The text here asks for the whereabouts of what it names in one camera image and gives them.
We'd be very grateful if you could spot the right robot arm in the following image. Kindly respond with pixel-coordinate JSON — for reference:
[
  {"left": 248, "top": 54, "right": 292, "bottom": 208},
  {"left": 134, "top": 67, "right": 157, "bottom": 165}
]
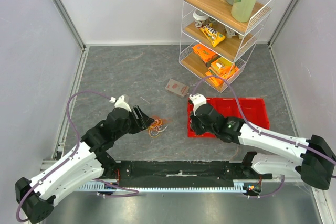
[{"left": 191, "top": 103, "right": 335, "bottom": 190}]

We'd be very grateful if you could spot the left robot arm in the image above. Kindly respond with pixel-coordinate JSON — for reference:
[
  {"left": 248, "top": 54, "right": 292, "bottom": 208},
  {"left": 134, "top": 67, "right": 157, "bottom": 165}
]
[{"left": 15, "top": 106, "right": 154, "bottom": 223}]

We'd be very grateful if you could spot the red three-compartment bin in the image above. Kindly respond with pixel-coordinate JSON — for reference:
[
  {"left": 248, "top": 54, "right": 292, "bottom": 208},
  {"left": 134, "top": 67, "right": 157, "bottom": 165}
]
[{"left": 187, "top": 98, "right": 270, "bottom": 138}]

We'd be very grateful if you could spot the orange snack box stack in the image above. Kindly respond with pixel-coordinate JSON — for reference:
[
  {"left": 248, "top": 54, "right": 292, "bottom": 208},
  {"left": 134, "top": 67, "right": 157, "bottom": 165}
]
[{"left": 205, "top": 57, "right": 239, "bottom": 80}]

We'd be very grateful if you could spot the orange snack pack upper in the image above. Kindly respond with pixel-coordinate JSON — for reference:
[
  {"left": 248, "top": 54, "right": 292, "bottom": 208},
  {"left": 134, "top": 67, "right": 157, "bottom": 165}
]
[{"left": 192, "top": 44, "right": 218, "bottom": 63}]

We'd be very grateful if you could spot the yellow candy bag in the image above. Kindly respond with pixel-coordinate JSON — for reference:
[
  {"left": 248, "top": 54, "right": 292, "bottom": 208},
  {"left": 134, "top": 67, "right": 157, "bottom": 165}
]
[{"left": 199, "top": 25, "right": 226, "bottom": 47}]

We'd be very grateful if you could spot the white object on shelf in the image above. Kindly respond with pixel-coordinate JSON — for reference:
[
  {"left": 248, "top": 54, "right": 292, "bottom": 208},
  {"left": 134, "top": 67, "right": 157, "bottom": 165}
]
[{"left": 224, "top": 26, "right": 243, "bottom": 40}]

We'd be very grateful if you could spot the white lidded cup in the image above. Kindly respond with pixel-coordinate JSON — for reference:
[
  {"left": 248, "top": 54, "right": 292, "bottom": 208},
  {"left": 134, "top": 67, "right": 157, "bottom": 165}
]
[{"left": 193, "top": 9, "right": 209, "bottom": 28}]

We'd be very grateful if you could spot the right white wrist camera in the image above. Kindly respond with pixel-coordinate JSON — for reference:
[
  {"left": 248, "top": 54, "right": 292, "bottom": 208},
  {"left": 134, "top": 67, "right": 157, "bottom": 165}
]
[{"left": 189, "top": 94, "right": 207, "bottom": 115}]

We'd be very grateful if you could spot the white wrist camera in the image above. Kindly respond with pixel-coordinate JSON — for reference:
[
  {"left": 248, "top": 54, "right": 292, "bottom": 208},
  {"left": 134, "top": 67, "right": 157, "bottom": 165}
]
[
  {"left": 189, "top": 94, "right": 207, "bottom": 115},
  {"left": 109, "top": 94, "right": 131, "bottom": 112}
]

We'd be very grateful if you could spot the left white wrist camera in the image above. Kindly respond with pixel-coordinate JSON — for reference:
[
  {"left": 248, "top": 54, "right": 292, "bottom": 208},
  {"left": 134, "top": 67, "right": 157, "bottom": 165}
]
[{"left": 109, "top": 94, "right": 131, "bottom": 112}]

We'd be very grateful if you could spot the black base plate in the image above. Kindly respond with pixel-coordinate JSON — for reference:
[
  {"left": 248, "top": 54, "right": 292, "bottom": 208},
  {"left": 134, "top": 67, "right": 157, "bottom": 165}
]
[{"left": 115, "top": 161, "right": 272, "bottom": 188}]

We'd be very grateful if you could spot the grey slotted cable duct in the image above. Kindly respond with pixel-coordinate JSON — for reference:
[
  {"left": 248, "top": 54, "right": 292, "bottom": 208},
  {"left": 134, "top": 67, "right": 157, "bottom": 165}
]
[{"left": 76, "top": 181, "right": 245, "bottom": 193}]

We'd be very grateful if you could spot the white wire wooden shelf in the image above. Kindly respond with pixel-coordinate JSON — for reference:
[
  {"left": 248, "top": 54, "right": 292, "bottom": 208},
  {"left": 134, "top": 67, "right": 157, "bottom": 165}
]
[{"left": 179, "top": 0, "right": 276, "bottom": 83}]

